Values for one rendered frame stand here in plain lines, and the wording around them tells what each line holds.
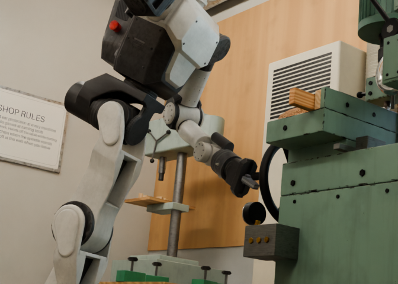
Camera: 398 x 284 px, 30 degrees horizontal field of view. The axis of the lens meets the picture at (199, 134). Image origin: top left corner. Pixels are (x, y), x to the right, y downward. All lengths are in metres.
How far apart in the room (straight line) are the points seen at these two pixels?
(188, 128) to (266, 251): 0.80
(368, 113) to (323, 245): 0.37
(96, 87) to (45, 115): 2.51
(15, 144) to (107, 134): 2.51
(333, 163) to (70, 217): 0.82
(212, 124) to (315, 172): 2.30
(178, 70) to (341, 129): 0.64
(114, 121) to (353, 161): 0.78
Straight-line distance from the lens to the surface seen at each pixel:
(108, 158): 2.24
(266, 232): 1.87
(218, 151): 2.36
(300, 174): 1.94
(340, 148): 1.82
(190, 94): 2.58
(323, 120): 1.83
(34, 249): 4.75
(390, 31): 1.93
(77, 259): 2.22
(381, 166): 1.75
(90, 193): 2.27
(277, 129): 1.94
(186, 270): 4.09
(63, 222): 2.25
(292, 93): 1.83
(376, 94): 2.08
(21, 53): 4.89
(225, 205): 4.54
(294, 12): 4.52
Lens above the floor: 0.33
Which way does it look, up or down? 15 degrees up
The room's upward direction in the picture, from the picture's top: 6 degrees clockwise
